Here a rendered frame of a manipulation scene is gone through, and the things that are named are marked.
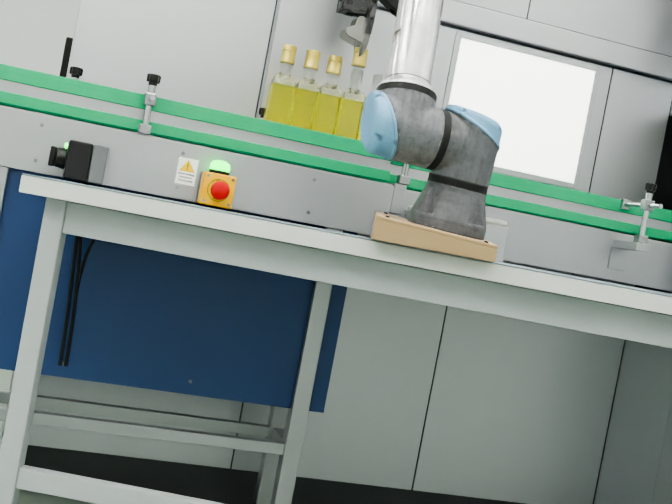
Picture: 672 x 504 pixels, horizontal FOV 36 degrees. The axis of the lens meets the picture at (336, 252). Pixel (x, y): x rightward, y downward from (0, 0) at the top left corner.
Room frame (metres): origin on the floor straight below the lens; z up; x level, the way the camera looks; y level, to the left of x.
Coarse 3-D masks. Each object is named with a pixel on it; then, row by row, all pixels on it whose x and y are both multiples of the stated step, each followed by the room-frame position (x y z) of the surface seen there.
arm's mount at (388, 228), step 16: (384, 224) 1.86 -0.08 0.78; (400, 224) 1.86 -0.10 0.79; (416, 224) 1.90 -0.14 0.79; (384, 240) 1.86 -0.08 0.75; (400, 240) 1.86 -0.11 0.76; (416, 240) 1.86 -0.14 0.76; (432, 240) 1.86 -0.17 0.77; (448, 240) 1.86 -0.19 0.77; (464, 240) 1.86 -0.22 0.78; (480, 240) 1.92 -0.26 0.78; (464, 256) 1.86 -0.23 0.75; (480, 256) 1.86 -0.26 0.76
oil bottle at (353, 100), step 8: (352, 88) 2.50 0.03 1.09; (344, 96) 2.49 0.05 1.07; (352, 96) 2.49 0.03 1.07; (360, 96) 2.49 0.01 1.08; (344, 104) 2.48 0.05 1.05; (352, 104) 2.49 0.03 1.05; (360, 104) 2.49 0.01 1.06; (344, 112) 2.48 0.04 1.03; (352, 112) 2.49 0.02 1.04; (360, 112) 2.49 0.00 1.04; (344, 120) 2.48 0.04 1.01; (352, 120) 2.49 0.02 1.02; (360, 120) 2.49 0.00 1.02; (344, 128) 2.49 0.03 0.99; (352, 128) 2.49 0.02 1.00; (344, 136) 2.49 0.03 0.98; (352, 136) 2.49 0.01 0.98
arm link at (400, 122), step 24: (408, 0) 1.97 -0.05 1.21; (432, 0) 1.97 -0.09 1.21; (408, 24) 1.96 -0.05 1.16; (432, 24) 1.96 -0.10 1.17; (408, 48) 1.94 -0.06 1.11; (432, 48) 1.96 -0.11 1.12; (408, 72) 1.93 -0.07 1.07; (432, 72) 1.97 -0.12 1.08; (384, 96) 1.90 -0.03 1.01; (408, 96) 1.90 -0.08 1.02; (432, 96) 1.93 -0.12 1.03; (384, 120) 1.88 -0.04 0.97; (408, 120) 1.89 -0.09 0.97; (432, 120) 1.91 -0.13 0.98; (384, 144) 1.90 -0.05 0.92; (408, 144) 1.90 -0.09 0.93; (432, 144) 1.91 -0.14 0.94
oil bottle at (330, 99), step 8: (320, 88) 2.49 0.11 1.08; (328, 88) 2.47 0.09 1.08; (336, 88) 2.48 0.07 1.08; (320, 96) 2.47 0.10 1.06; (328, 96) 2.47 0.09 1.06; (336, 96) 2.48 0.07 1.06; (320, 104) 2.47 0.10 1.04; (328, 104) 2.47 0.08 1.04; (336, 104) 2.48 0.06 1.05; (320, 112) 2.47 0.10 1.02; (328, 112) 2.47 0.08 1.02; (336, 112) 2.48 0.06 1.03; (320, 120) 2.47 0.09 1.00; (328, 120) 2.48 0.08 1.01; (336, 120) 2.48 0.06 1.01; (320, 128) 2.47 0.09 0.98; (328, 128) 2.48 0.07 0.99; (336, 128) 2.49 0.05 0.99
